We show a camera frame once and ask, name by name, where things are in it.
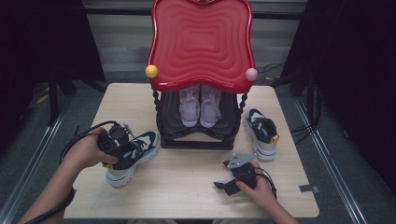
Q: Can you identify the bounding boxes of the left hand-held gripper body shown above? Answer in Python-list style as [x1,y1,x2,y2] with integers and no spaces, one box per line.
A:
[97,122,135,159]

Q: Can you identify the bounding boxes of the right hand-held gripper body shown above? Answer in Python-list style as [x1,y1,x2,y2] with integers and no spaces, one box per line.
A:
[222,152,258,190]

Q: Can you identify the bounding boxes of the navy and white sneaker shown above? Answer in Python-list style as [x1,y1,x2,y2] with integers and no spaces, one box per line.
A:
[104,130,162,189]
[242,107,280,161]

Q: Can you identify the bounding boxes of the purple jelly sandal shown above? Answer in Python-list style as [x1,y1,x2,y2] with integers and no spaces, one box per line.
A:
[178,85,201,128]
[199,84,222,129]

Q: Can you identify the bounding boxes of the red and black shoe rack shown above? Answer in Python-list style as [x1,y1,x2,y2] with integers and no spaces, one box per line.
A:
[145,0,259,151]

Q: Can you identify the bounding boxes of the person's right hand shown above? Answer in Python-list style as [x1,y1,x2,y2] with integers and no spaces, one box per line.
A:
[235,160,278,213]

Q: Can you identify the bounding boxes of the person's left hand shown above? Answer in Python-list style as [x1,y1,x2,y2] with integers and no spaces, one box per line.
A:
[62,126,120,171]

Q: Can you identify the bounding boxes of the black stand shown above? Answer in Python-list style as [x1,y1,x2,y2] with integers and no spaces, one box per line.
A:
[46,74,78,127]

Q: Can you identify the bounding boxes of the grey tape strip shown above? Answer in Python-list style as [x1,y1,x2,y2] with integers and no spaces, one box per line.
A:
[299,184,321,194]

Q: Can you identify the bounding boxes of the yellow floor object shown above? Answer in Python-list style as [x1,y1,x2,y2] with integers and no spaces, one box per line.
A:
[35,92,50,105]

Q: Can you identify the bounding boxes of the black horizontal bar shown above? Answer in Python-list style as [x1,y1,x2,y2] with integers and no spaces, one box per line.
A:
[83,7,307,21]

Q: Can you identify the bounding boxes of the black curtain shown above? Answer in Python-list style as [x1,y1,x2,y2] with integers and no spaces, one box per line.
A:
[0,0,106,150]
[281,0,396,194]

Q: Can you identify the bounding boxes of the left hand-held gripper black cable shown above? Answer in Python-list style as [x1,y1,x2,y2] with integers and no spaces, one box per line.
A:
[24,120,120,224]

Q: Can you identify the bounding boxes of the hand-held gripper black cable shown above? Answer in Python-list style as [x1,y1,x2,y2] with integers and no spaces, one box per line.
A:
[255,167,278,199]
[24,120,120,224]

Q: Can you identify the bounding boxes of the right hand-held gripper black cable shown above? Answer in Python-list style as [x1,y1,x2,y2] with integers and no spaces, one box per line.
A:
[255,167,278,199]

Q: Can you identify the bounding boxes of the bundle of black floor cables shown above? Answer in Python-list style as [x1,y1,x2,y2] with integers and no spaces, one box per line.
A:
[289,83,323,146]

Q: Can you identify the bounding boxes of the aluminium floor rail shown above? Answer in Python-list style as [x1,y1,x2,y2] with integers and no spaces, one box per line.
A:
[0,99,74,224]
[293,97,368,224]

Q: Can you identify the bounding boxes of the thin black cable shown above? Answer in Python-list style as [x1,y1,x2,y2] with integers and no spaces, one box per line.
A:
[257,62,286,87]

